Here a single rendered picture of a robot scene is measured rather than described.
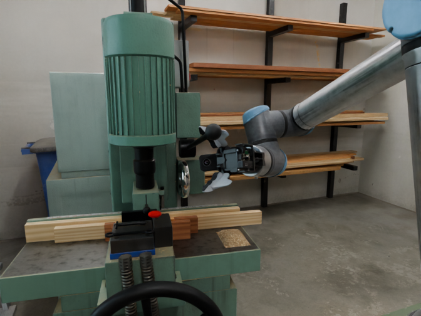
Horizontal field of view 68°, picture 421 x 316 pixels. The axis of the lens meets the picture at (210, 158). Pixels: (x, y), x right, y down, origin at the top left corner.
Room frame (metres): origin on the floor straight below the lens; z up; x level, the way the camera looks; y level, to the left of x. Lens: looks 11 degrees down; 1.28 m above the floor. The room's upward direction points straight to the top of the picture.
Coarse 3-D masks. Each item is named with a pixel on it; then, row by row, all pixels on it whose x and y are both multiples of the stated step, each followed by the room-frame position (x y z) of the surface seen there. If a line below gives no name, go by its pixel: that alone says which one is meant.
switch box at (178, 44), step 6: (174, 42) 1.13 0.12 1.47; (180, 42) 1.13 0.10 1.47; (186, 42) 1.14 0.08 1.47; (174, 48) 1.13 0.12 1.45; (180, 48) 1.13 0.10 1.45; (186, 48) 1.14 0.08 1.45; (174, 54) 1.13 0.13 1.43; (180, 54) 1.13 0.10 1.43; (186, 54) 1.14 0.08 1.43; (186, 60) 1.14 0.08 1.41
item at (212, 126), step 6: (210, 126) 0.63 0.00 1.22; (216, 126) 0.63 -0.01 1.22; (210, 132) 0.63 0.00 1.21; (216, 132) 0.63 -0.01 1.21; (204, 138) 0.71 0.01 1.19; (210, 138) 0.63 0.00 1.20; (216, 138) 0.63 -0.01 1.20; (180, 144) 0.98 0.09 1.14; (186, 144) 0.98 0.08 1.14; (192, 144) 0.86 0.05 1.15; (198, 144) 0.82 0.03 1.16; (180, 150) 0.97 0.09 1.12; (186, 150) 0.97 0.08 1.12; (192, 150) 0.98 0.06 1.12; (180, 156) 0.99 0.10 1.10; (186, 156) 0.98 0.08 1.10; (192, 156) 0.99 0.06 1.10
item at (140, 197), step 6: (156, 186) 0.85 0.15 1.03; (132, 192) 0.80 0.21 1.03; (138, 192) 0.79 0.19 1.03; (144, 192) 0.79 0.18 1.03; (150, 192) 0.79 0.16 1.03; (156, 192) 0.80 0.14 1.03; (138, 198) 0.78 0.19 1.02; (144, 198) 0.79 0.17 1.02; (150, 198) 0.79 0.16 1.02; (156, 198) 0.79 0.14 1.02; (138, 204) 0.78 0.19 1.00; (144, 204) 0.79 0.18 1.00; (150, 204) 0.79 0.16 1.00; (156, 204) 0.79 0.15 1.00
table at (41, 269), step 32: (32, 256) 0.70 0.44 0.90; (64, 256) 0.70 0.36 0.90; (96, 256) 0.70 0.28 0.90; (192, 256) 0.70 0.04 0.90; (224, 256) 0.72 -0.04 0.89; (256, 256) 0.74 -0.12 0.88; (0, 288) 0.61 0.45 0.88; (32, 288) 0.62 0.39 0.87; (64, 288) 0.63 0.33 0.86; (96, 288) 0.65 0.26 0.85
